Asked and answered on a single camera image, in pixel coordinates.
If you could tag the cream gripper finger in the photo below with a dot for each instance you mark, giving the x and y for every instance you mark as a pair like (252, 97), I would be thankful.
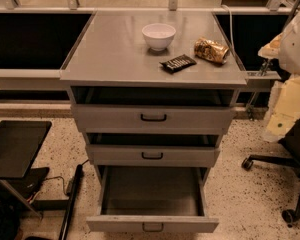
(283, 109)
(272, 49)

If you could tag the black rxbar chocolate wrapper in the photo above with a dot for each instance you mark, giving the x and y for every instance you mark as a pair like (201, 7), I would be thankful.
(177, 64)

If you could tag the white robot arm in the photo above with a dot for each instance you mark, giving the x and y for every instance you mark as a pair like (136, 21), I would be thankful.
(289, 58)

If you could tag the grey metal drawer cabinet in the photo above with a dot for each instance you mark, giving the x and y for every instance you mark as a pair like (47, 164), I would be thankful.
(113, 53)

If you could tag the grey top drawer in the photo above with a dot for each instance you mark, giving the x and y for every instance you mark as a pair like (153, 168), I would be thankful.
(151, 110)

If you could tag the grey drawer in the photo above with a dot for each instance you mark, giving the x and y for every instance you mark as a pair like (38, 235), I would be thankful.
(151, 110)
(177, 150)
(152, 200)

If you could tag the grey bottom drawer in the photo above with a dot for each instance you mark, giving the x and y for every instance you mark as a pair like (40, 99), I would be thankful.
(152, 200)

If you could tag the grey middle drawer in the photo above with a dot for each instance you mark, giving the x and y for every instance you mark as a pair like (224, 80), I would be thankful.
(177, 150)

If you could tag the metal rod with clamp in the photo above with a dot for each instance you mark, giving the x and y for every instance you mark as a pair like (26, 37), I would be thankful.
(256, 80)

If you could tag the crushed gold soda can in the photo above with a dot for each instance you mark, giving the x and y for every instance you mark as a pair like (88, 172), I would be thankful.
(211, 50)

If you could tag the white ceramic bowl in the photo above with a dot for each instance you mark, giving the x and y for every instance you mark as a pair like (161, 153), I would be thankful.
(158, 36)

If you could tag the black pole on floor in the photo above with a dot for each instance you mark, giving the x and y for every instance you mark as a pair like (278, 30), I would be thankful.
(70, 204)

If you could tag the black side table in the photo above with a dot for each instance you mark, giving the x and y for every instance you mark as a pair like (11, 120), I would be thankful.
(20, 142)

